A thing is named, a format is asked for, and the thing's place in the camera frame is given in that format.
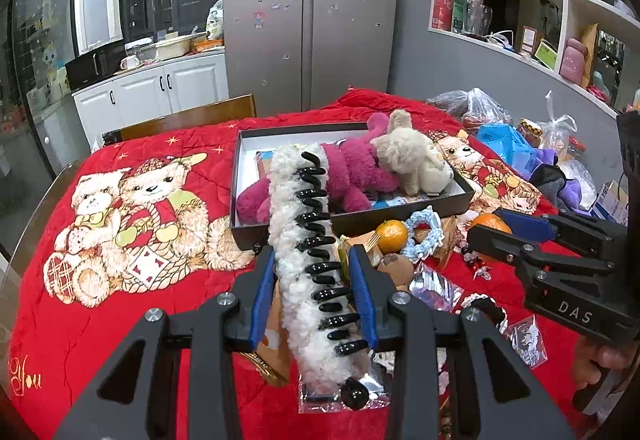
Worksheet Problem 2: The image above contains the cream plush toy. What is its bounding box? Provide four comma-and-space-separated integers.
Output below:
375, 109, 454, 197

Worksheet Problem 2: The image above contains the black microwave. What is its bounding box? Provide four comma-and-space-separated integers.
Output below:
65, 47, 114, 92

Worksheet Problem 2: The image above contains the brown plush paw toy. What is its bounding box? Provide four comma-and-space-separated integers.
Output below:
376, 253, 417, 292

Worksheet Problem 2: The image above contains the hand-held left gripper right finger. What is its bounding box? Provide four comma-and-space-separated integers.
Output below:
348, 244, 576, 440

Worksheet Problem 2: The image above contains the black shallow box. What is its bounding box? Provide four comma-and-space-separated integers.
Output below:
230, 121, 475, 252

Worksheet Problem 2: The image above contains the white basin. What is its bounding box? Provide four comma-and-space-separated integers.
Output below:
154, 36, 194, 62

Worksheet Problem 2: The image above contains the red gift box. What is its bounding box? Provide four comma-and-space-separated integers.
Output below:
431, 0, 459, 32

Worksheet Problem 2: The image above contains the fluffy white hair claw clip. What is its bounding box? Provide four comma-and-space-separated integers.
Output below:
267, 143, 383, 410

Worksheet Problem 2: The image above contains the gold wrapped candy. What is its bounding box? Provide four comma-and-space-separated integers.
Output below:
339, 229, 384, 272

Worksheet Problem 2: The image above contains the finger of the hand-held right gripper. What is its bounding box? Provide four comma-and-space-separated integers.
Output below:
499, 209, 627, 257
467, 222, 617, 279

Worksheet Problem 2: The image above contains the blue and white crochet scrunchie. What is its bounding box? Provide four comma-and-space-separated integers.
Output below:
402, 206, 445, 263

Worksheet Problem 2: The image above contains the clear plastic packet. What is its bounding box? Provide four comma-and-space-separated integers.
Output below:
297, 365, 393, 415

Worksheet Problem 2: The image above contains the tangerine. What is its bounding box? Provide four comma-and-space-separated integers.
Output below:
470, 213, 513, 237
375, 219, 409, 255

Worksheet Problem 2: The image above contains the blue plastic bag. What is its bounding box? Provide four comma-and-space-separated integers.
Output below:
476, 123, 542, 172

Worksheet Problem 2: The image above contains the white kitchen cabinet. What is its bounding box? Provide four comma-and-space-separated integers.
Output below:
72, 51, 231, 152

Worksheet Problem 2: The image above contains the silver refrigerator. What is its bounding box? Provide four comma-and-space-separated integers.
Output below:
222, 0, 402, 114

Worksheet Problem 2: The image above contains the knotted clear plastic bag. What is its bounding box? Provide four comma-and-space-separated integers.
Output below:
541, 90, 597, 192

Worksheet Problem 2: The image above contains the crystal bead bracelet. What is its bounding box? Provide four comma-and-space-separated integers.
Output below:
462, 240, 496, 280

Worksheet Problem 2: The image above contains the red printed blanket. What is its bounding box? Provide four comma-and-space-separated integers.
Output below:
7, 88, 591, 440

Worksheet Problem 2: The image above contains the purple cloth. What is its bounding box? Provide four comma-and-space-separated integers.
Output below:
529, 149, 597, 212

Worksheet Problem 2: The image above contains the black and white scrunchie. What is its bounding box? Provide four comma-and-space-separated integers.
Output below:
459, 294, 510, 327

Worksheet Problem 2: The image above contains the glass sliding door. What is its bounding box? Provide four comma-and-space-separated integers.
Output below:
0, 0, 82, 181

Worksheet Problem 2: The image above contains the magenta plush toy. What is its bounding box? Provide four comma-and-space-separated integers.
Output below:
236, 112, 401, 224

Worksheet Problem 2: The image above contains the silver foil packet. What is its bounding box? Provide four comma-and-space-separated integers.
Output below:
409, 262, 466, 315

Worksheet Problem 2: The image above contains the clear bag of dark jewelry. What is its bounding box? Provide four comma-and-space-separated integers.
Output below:
504, 316, 549, 369

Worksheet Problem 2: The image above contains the person's right hand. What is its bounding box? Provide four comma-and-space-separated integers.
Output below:
572, 336, 640, 391

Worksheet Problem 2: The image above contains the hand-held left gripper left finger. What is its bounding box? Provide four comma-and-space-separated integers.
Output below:
52, 245, 278, 440

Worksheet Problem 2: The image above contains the blue and white carton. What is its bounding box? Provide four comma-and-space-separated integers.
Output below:
589, 179, 632, 227

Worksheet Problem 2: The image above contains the white wall shelf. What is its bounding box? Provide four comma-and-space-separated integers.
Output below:
426, 0, 640, 117

